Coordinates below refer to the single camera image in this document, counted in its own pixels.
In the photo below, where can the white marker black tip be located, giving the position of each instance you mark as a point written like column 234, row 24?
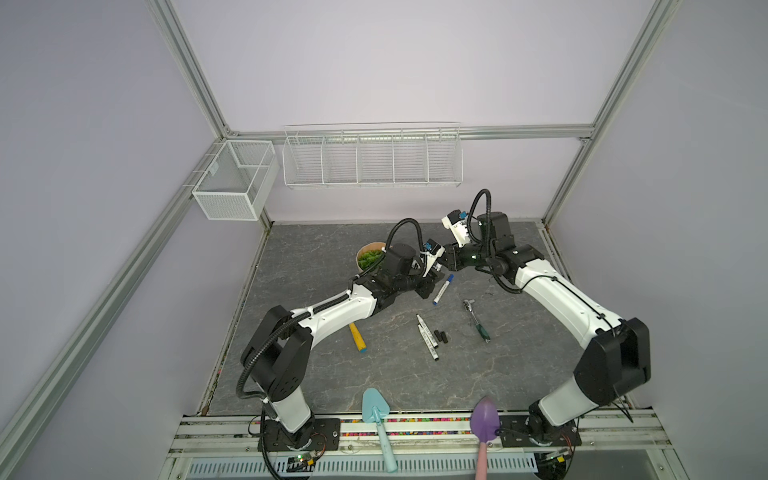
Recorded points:
column 442, row 290

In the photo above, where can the beige faceted plant pot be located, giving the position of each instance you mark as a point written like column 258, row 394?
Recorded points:
column 371, row 246

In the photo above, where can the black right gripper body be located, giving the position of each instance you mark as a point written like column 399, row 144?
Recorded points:
column 474, row 257

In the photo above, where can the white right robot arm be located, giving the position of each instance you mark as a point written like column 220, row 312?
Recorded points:
column 616, row 357

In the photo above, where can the white mesh wall basket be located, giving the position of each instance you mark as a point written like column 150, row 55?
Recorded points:
column 237, row 182

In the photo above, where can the teal garden trowel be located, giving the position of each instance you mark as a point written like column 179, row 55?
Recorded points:
column 375, row 409

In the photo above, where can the teal fork yellow handle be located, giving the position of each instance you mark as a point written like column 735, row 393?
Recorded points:
column 357, row 338

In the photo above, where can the purple garden trowel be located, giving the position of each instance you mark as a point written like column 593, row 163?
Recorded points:
column 484, row 423

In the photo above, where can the white wire wall shelf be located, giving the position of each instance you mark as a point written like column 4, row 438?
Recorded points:
column 373, row 155

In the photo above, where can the green artificial plant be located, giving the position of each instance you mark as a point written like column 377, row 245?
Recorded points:
column 369, row 258

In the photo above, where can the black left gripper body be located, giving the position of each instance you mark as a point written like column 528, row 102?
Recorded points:
column 414, row 279

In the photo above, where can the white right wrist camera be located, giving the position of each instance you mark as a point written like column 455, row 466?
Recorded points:
column 456, row 223

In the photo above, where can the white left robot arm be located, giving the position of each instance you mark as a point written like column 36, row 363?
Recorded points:
column 275, row 360

